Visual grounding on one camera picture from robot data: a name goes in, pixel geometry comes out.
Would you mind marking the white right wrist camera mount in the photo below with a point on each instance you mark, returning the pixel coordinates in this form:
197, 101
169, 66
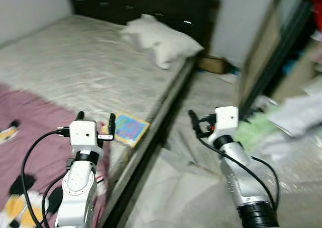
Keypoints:
225, 121

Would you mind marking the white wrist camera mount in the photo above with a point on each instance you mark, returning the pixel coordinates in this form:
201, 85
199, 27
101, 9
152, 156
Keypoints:
83, 135
225, 121

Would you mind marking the dark bed frame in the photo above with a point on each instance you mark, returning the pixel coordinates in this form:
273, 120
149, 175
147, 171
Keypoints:
143, 155

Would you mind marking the white pillow green tree print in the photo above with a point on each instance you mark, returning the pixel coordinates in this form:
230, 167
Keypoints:
161, 42

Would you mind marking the brown textured box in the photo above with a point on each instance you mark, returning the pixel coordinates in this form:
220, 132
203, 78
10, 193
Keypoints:
211, 64

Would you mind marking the light green garment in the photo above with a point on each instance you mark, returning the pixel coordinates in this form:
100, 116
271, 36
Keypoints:
254, 132

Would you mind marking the wardrobe sliding door frosted glass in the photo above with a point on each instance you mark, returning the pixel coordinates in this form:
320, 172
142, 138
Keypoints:
282, 42

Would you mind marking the dark grey tufted headboard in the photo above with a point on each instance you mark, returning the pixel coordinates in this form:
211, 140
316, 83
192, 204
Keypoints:
151, 6

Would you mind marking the white grey garment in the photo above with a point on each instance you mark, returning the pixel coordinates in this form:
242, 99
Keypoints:
297, 115

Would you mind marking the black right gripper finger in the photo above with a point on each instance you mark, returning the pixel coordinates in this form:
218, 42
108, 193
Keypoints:
194, 123

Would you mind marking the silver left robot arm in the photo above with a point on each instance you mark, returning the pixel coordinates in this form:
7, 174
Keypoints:
78, 187

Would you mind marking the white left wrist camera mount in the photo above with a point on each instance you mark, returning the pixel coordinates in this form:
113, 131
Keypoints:
83, 135

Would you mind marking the white quilted mattress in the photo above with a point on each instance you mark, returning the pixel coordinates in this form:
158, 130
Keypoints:
75, 62

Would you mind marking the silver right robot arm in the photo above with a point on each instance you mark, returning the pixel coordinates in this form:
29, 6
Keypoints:
241, 182

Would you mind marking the red garment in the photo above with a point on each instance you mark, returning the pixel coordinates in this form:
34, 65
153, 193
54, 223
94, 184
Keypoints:
314, 1

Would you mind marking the pink mouse print blanket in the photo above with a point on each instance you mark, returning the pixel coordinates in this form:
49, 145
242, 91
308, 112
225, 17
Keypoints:
30, 157

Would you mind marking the colourful children's book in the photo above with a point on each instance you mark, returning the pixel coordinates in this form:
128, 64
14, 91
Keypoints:
128, 129

